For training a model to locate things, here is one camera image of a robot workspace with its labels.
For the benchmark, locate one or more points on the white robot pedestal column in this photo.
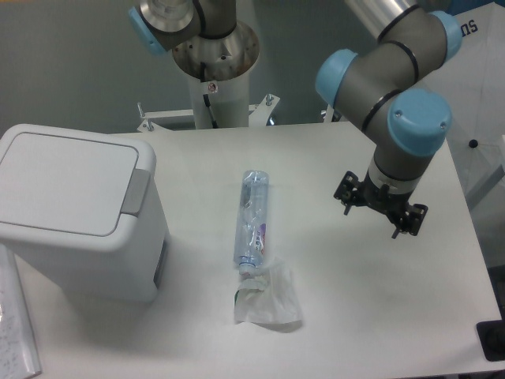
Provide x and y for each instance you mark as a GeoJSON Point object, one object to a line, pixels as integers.
{"type": "Point", "coordinates": [218, 70]}

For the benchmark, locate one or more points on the clear crushed plastic bottle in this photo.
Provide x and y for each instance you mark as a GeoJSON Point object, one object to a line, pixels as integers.
{"type": "Point", "coordinates": [251, 225]}

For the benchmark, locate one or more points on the black device at edge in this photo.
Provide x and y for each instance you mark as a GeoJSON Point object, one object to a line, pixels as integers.
{"type": "Point", "coordinates": [491, 336]}

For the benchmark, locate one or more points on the crumpled white plastic bag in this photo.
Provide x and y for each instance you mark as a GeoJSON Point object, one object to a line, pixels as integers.
{"type": "Point", "coordinates": [269, 299]}

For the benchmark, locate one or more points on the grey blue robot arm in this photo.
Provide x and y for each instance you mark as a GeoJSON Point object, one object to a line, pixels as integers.
{"type": "Point", "coordinates": [376, 92]}

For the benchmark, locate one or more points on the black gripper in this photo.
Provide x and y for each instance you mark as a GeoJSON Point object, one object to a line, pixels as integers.
{"type": "Point", "coordinates": [406, 218]}

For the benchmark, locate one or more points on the white push-lid trash can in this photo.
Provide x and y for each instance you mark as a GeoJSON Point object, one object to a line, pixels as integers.
{"type": "Point", "coordinates": [83, 209]}

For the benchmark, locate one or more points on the white metal mounting bracket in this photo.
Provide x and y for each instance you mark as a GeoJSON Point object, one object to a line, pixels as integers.
{"type": "Point", "coordinates": [258, 115]}

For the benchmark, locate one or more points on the white superior umbrella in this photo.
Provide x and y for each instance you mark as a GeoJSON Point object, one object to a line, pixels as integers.
{"type": "Point", "coordinates": [472, 82]}

